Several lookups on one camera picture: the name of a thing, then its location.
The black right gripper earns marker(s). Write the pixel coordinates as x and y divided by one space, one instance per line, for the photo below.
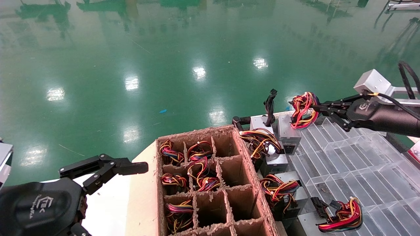
387 118

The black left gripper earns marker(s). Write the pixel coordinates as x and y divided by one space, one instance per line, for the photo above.
36 209

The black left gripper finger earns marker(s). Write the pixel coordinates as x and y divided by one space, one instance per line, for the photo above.
131 167

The brown cardboard divider box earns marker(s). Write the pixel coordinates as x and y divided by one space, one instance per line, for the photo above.
142 196

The white work table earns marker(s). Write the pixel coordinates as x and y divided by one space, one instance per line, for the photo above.
108 213

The clear plastic divider tray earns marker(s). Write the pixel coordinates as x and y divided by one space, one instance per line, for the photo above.
361 170

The red white label sign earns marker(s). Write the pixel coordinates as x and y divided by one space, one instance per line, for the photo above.
416 152

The power supply with black connectors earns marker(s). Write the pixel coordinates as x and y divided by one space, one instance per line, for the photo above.
347 216

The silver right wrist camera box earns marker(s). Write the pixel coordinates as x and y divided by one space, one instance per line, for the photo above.
372 82

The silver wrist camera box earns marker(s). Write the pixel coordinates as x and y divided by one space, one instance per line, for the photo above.
372 82
5 164

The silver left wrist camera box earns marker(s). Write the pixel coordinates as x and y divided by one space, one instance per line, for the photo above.
5 164

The white metal frame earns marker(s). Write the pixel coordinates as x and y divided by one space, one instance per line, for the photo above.
403 6

